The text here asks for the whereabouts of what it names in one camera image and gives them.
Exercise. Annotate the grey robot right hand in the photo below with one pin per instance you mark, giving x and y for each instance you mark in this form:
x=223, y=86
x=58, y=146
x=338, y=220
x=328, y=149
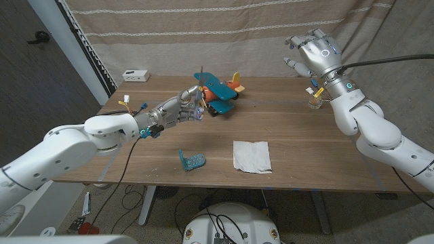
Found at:
x=320, y=56

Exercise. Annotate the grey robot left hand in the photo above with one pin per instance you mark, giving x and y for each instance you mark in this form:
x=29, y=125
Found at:
x=169, y=110

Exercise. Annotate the white tissue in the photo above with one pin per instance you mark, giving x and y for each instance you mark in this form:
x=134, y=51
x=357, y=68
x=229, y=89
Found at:
x=251, y=156

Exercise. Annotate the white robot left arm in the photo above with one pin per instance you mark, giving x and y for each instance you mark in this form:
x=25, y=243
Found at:
x=68, y=149

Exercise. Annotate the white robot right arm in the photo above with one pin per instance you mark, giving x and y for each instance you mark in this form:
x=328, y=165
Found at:
x=376, y=128

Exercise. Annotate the clear drinking glass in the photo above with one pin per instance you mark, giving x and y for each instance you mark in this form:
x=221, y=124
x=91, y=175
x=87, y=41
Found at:
x=314, y=103

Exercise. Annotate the teal and orange toy airplane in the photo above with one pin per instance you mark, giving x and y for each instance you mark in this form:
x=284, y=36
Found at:
x=220, y=89

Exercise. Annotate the teal toy flip phone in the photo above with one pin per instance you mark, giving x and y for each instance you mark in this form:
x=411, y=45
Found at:
x=195, y=161

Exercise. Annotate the white power strip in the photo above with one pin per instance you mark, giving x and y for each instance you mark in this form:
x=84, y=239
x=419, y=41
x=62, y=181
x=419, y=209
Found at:
x=135, y=75

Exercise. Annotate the beige striped curtain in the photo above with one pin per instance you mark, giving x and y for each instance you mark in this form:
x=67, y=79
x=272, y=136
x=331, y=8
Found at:
x=152, y=44

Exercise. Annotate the white table leg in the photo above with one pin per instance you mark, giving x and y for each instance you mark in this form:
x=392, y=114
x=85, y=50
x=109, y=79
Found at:
x=146, y=206

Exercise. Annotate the white tube with label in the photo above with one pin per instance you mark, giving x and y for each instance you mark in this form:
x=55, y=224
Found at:
x=87, y=203

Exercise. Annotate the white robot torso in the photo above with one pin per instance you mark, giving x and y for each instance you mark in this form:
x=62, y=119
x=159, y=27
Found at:
x=234, y=223

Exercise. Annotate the dark wooden door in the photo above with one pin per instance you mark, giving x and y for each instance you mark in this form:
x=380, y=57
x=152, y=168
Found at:
x=34, y=84

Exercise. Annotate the red floor object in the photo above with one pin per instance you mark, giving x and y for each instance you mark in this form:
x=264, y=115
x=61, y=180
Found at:
x=89, y=228

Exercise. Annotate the black floor gadget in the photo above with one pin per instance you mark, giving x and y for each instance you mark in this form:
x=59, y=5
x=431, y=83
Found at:
x=76, y=224

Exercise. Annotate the grey table leg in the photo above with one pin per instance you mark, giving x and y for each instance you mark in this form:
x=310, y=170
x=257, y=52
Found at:
x=320, y=213

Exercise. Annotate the white round disc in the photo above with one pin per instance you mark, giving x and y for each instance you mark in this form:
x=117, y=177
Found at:
x=47, y=232

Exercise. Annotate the white sneaker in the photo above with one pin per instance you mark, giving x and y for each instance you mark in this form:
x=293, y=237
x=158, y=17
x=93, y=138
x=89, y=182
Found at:
x=10, y=218

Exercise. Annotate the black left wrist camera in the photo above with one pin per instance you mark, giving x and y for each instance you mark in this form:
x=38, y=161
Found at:
x=157, y=131

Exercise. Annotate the white door frame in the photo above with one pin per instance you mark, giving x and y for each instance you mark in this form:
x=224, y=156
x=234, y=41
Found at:
x=68, y=44

